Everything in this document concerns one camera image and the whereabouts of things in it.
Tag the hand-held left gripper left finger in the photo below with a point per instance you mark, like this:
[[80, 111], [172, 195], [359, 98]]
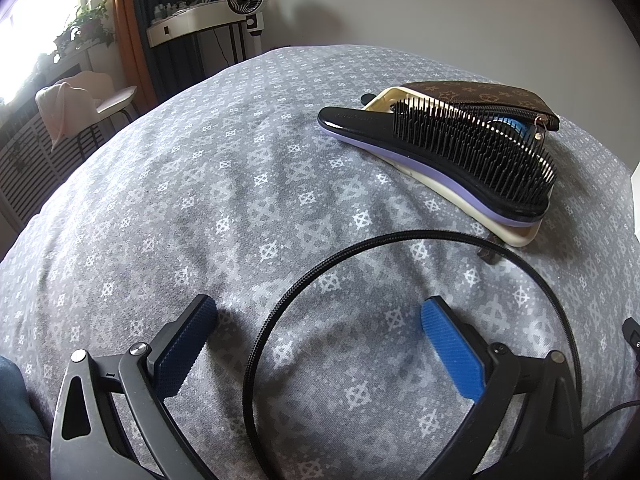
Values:
[[185, 347]]

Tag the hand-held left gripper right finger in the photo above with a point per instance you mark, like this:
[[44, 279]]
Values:
[[452, 352]]

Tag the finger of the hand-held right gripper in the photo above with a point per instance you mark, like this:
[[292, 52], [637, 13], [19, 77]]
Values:
[[632, 334]]

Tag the white cardboard box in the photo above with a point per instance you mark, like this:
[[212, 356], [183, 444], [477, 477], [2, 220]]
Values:
[[636, 200]]

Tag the black and purple hairbrush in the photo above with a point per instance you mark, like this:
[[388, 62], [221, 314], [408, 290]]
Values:
[[350, 122]]

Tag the brown patterned pouch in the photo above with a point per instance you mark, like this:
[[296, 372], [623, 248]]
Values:
[[475, 92]]

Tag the cream hair claw clip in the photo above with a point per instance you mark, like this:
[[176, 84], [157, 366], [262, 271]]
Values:
[[515, 235]]

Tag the grey patterned bedsheet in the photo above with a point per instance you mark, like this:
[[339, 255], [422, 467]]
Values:
[[200, 200]]

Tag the person's blue clothing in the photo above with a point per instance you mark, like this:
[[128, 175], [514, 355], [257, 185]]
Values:
[[11, 400]]

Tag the slatted radiator cover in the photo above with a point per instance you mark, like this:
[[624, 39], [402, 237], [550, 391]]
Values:
[[30, 165]]

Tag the chair with pink towel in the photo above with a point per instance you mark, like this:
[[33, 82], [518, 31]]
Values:
[[60, 105]]

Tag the orange curtain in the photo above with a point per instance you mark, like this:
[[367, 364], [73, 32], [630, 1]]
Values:
[[130, 35]]

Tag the white curved shelf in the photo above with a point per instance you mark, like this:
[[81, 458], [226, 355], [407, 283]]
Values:
[[192, 22]]

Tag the green potted plant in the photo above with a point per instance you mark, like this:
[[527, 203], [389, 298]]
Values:
[[86, 25]]

